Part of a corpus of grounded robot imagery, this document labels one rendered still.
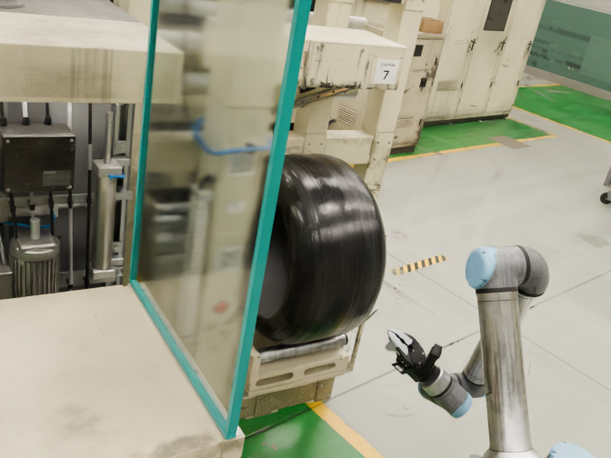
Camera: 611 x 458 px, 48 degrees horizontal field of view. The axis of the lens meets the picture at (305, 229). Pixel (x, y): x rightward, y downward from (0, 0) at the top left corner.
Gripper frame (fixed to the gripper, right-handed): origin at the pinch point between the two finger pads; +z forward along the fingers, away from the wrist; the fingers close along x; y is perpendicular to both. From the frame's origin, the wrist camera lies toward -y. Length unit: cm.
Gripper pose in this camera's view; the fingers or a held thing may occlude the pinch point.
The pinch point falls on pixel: (392, 332)
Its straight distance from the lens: 212.2
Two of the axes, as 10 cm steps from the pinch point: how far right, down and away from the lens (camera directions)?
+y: -6.1, 3.8, 7.0
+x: 3.9, -6.2, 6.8
